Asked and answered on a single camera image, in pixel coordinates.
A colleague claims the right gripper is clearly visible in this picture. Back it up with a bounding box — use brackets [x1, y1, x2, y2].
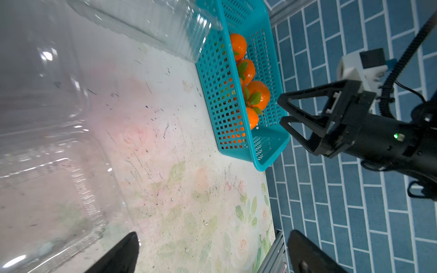
[277, 80, 437, 202]

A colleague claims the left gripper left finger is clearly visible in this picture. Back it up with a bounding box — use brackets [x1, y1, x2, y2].
[86, 232, 140, 273]

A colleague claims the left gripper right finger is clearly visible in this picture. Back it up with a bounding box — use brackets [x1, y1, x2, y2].
[287, 230, 347, 273]

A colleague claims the clear container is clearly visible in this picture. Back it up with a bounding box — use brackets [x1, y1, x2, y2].
[67, 0, 223, 63]
[1, 1, 134, 273]

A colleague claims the orange pair with leaves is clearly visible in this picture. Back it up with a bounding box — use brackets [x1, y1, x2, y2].
[230, 33, 247, 62]

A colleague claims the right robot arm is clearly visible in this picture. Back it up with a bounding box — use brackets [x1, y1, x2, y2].
[278, 80, 437, 201]

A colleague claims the teal plastic basket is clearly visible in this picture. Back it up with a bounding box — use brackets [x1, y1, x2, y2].
[196, 1, 290, 171]

